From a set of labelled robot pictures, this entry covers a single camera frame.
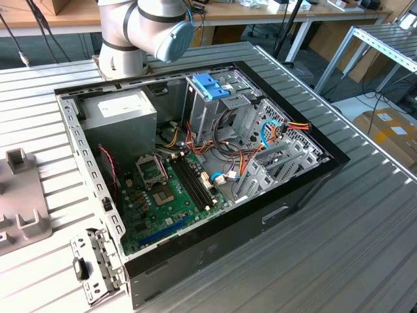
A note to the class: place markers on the grey metal disk bay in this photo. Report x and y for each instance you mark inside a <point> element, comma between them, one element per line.
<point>286,169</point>

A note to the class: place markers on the grey power supply unit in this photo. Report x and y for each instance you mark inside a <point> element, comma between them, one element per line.
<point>120,130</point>

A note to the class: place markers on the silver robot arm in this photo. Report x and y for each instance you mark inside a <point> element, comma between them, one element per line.
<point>120,32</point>

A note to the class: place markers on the black open PC case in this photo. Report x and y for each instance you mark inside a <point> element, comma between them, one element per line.
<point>228,247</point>

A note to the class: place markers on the blue plastic drive latch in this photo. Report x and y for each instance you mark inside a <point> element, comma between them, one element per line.
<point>211,88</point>

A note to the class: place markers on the black RAM slot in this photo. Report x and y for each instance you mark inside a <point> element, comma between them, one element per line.
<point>197,179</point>
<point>187,184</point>

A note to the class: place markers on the grey metal drive cage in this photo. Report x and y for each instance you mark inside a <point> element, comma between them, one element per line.
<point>202,114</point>

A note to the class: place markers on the labelled brown cardboard box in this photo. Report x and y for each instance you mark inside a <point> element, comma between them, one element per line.
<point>384,137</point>

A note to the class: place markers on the metal expansion card retainer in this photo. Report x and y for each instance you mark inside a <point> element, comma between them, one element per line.
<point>97,261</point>

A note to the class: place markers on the black tripod stand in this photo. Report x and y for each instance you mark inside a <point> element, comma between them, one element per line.
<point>286,31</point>

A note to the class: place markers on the grey parts rack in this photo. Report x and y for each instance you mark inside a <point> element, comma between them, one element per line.
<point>19,195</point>

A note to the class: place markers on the blue expansion slot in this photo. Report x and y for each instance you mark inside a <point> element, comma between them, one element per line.
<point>163,232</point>

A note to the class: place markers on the green motherboard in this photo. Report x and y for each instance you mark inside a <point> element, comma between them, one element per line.
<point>153,225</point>

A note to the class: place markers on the black latch tab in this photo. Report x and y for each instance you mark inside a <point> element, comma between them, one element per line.
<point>80,269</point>

